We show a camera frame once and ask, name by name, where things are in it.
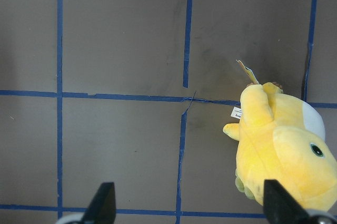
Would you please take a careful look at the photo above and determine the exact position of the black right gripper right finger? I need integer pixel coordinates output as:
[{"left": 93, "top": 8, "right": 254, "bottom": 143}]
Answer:
[{"left": 263, "top": 180, "right": 309, "bottom": 224}]

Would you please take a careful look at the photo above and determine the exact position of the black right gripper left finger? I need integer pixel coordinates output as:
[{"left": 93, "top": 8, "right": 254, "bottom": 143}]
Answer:
[{"left": 82, "top": 182, "right": 116, "bottom": 223}]

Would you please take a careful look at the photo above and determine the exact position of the cardboard hang tag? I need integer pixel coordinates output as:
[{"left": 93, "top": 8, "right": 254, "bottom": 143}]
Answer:
[{"left": 236, "top": 60, "right": 259, "bottom": 84}]

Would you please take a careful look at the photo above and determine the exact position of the yellow plush toy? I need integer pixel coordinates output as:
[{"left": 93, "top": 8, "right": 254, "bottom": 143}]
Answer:
[{"left": 223, "top": 82, "right": 336, "bottom": 211}]

